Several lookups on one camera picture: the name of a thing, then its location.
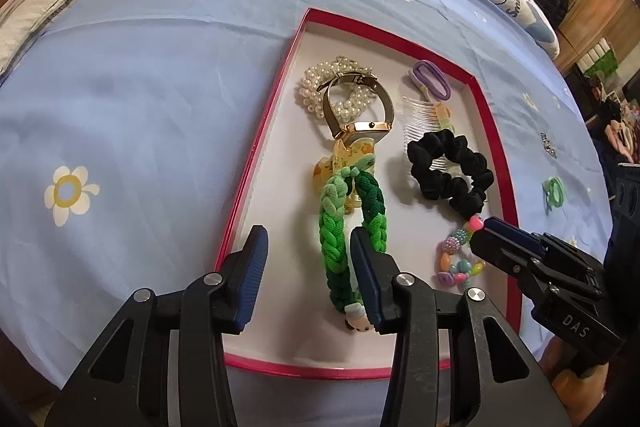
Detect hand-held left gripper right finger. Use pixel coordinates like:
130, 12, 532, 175
350, 226, 558, 427

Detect silver rhinestone hair clip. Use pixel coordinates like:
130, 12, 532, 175
537, 132, 558, 159

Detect green braided hair tie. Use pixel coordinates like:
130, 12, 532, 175
318, 167, 390, 333

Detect red shallow box tray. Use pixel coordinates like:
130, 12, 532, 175
216, 8, 523, 380

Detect white pearl scrunchie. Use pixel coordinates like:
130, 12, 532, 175
300, 54, 376, 122

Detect yellow claw hair clip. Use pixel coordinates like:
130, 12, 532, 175
312, 139, 376, 215

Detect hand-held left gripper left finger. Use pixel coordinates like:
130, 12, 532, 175
45, 224, 271, 427

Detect light green hair ties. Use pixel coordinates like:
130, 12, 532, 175
541, 176, 568, 212

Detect gold wrist watch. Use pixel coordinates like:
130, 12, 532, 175
320, 69, 396, 150

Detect pastel bead bracelet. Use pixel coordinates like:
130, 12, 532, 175
434, 215, 487, 290

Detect clear hair comb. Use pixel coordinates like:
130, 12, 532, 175
400, 97, 468, 178

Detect dark cabinet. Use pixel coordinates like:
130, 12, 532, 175
612, 162, 640, 233

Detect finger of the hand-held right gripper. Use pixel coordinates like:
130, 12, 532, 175
487, 217, 545, 258
471, 229, 539, 281

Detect purple hair ties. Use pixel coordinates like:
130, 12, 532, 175
404, 59, 453, 100

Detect person's right hand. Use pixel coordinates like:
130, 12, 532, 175
542, 336, 603, 388

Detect pile of clothes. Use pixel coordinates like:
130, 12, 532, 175
590, 77, 640, 165

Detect black scrunchie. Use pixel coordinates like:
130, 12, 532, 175
406, 130, 496, 220

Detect green and white boxes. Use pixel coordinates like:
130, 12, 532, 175
577, 47, 621, 80

